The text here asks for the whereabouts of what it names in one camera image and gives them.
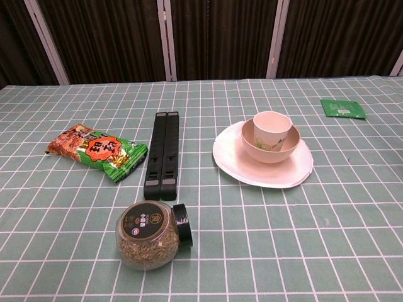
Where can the white floral paper cup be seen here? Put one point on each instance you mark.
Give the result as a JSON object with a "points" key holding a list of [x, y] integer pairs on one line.
{"points": [[270, 126]]}

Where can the beige plastic bowl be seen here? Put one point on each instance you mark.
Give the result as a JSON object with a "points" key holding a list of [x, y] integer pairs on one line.
{"points": [[270, 154]]}

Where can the white screen frame post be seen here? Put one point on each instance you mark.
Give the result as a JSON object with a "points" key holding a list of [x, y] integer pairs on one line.
{"points": [[277, 37], [398, 64], [47, 41], [167, 37]]}

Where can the green orange snack bag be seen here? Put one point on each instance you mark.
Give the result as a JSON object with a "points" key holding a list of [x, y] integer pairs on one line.
{"points": [[94, 151]]}

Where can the black rectangular bar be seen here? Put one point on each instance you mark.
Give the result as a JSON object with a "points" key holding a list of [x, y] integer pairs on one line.
{"points": [[162, 157]]}

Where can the spice jar with black lid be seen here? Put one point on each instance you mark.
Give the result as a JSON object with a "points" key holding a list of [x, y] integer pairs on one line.
{"points": [[145, 242]]}

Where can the green checked tablecloth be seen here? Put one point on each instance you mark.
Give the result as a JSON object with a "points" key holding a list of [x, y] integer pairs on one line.
{"points": [[283, 236]]}

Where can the dark pleated screen panel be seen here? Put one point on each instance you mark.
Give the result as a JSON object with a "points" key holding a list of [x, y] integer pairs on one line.
{"points": [[220, 37], [340, 34], [12, 47], [104, 41]]}

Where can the green sachet packet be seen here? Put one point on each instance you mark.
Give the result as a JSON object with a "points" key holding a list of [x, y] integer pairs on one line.
{"points": [[343, 108]]}

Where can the white paper plate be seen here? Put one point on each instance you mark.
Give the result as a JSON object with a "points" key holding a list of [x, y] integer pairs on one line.
{"points": [[267, 176]]}

